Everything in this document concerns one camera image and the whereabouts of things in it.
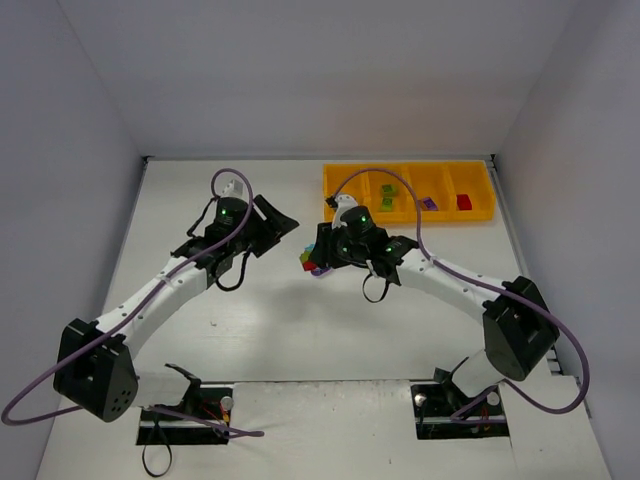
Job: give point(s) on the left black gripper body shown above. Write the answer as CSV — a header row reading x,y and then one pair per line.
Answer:
x,y
266,220

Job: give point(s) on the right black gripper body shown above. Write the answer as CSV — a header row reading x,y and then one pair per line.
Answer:
x,y
321,245

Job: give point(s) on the multicolor lego block assembly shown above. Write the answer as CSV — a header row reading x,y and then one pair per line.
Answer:
x,y
305,259

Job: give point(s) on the purple lego brick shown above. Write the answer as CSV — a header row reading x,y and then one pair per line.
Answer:
x,y
428,204

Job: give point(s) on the small red lego brick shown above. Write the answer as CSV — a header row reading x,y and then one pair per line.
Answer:
x,y
464,202

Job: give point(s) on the green lego brick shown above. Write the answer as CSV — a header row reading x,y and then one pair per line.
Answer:
x,y
386,204
388,190

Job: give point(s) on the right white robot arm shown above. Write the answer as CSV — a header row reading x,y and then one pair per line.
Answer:
x,y
517,334

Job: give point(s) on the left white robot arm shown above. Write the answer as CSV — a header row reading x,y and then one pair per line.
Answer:
x,y
99,374

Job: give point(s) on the teal green purple lego stack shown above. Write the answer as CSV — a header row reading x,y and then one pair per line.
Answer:
x,y
320,271

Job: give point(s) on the yellow divided container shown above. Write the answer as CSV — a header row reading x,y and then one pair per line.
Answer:
x,y
440,180

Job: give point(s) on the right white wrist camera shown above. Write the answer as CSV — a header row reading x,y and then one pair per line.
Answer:
x,y
336,205

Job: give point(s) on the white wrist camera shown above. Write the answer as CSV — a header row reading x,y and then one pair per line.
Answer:
x,y
336,205
233,189

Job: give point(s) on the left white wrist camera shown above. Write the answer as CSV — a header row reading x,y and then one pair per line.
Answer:
x,y
233,189

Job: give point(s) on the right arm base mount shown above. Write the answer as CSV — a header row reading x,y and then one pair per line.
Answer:
x,y
437,419

